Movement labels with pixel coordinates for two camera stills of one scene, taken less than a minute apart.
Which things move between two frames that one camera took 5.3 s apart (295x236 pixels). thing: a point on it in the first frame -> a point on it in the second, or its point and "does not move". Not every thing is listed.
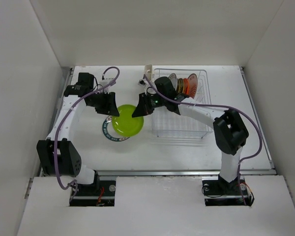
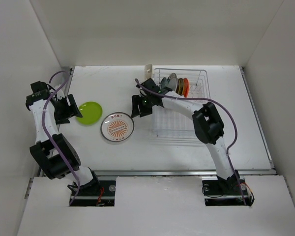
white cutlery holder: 148,71 does not move
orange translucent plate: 186,86 does not move
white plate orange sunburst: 193,80 -> 117,127
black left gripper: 109,108 -> 64,117
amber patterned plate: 181,85 does not move
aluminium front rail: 178,172 does not move
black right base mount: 218,191 does not move
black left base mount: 102,193 does not move
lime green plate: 125,125 -> 91,112
